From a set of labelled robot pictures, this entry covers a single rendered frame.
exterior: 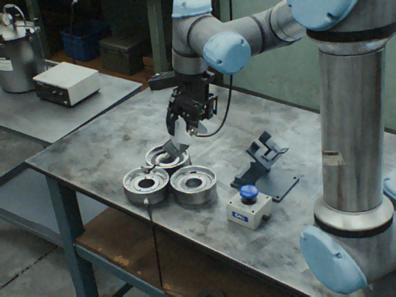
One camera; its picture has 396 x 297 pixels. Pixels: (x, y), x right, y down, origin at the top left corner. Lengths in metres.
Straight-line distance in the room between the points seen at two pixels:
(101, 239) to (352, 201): 0.93
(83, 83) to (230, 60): 1.05
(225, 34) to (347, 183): 0.38
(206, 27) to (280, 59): 2.00
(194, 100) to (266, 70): 1.94
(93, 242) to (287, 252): 0.64
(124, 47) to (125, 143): 1.67
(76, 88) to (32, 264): 0.81
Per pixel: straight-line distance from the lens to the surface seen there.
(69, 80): 2.03
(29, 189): 2.50
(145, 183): 1.35
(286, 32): 1.07
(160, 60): 2.85
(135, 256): 1.56
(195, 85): 1.20
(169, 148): 1.33
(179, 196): 1.28
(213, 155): 1.45
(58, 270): 2.40
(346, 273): 0.88
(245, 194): 1.19
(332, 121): 0.80
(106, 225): 1.67
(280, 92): 3.15
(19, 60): 2.14
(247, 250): 1.17
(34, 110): 2.06
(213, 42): 1.05
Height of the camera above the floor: 1.60
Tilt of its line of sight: 33 degrees down
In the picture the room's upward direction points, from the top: 5 degrees counter-clockwise
